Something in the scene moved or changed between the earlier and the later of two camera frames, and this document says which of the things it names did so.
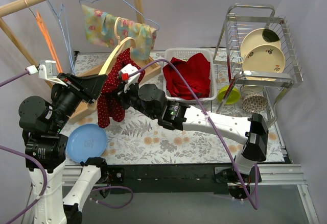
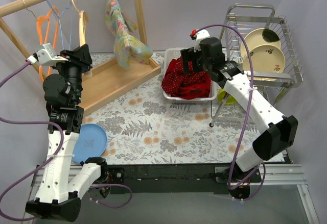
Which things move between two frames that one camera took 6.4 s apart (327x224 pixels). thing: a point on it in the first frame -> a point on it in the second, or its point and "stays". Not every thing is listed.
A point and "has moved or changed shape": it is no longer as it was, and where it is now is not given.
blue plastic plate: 86,141 stays
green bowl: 233,97 stays
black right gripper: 125,96 -> 190,56
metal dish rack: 258,47 stays
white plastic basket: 184,53 stays
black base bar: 202,178 stays
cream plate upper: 254,38 stays
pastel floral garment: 103,27 has moved or changed shape
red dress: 195,71 stays
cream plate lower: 263,58 stays
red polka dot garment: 111,105 -> 177,78
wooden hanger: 103,71 -> 83,20
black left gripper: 75,88 -> 78,57
